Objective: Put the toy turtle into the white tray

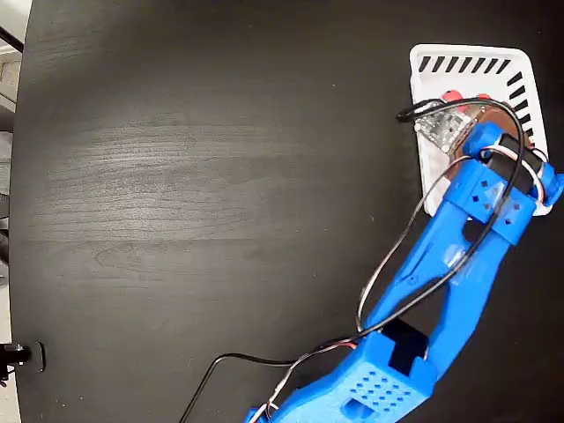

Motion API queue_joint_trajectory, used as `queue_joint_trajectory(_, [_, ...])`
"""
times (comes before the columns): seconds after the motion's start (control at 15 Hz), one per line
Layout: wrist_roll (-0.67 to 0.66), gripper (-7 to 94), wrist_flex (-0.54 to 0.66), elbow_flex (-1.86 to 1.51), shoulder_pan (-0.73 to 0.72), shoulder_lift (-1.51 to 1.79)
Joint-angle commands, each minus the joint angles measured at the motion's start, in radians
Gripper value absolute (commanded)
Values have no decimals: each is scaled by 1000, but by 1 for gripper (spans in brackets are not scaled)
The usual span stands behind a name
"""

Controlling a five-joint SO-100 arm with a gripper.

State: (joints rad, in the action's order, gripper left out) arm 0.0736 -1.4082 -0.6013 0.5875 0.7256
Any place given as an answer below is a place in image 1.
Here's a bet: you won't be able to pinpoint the red turtle toy gold shell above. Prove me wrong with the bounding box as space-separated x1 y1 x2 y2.
442 89 493 115

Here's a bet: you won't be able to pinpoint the white plastic basket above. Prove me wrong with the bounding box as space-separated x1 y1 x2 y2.
408 42 554 218

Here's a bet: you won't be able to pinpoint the black metal bar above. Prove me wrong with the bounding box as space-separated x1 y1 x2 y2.
0 26 26 53

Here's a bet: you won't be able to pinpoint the black table clamp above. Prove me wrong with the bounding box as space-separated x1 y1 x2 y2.
0 341 47 384

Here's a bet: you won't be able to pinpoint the bare wrist camera circuit board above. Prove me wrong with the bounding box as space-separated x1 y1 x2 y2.
412 108 476 154

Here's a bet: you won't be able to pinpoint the white red servo wires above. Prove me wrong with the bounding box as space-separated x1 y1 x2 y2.
259 145 550 423

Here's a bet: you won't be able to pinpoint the black camera cable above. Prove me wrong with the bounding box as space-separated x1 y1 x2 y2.
178 99 550 423

